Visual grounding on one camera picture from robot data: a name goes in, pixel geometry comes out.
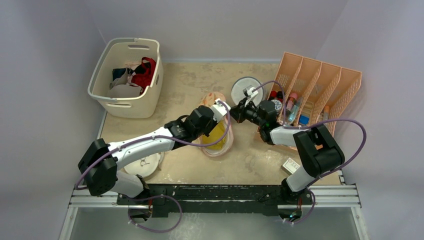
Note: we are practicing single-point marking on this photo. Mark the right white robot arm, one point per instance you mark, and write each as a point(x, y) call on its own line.
point(317, 149)

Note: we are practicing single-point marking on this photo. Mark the peach desk organizer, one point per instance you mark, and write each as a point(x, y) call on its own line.
point(314, 90)

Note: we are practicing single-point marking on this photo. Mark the grey bra in basket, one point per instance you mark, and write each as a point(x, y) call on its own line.
point(121, 86)

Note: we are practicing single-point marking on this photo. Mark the red bra in basket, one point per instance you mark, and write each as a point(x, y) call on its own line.
point(143, 73)

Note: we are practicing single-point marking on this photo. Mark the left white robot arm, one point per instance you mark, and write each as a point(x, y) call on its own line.
point(101, 165)

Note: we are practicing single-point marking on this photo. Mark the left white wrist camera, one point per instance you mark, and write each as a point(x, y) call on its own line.
point(221, 110)

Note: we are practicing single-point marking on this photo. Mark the cream laundry basket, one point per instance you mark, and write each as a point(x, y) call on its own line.
point(127, 53)

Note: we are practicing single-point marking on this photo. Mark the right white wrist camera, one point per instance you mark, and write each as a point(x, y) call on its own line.
point(250, 93)

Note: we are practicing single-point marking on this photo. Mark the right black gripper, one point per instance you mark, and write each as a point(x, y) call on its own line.
point(241, 112)

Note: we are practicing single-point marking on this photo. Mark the blue round tin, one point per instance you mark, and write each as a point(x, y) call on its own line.
point(277, 105)

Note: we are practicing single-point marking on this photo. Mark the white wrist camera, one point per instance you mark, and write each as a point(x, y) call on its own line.
point(221, 110)
point(250, 93)

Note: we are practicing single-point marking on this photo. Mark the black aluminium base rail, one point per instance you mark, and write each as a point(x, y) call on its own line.
point(227, 199)

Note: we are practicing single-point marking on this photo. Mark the yellow bra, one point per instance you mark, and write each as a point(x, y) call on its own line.
point(215, 135)

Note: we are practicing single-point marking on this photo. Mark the white dome bra bag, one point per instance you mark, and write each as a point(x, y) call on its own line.
point(146, 166)

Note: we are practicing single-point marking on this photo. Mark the small white box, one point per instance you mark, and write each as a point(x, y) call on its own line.
point(290, 166)

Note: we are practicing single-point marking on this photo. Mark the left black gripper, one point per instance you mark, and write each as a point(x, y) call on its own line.
point(213, 123)

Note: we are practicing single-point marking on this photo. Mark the floral bra laundry bag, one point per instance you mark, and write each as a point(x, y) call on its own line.
point(208, 100)

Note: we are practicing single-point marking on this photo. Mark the round white mesh laundry bag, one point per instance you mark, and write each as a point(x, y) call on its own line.
point(246, 83)

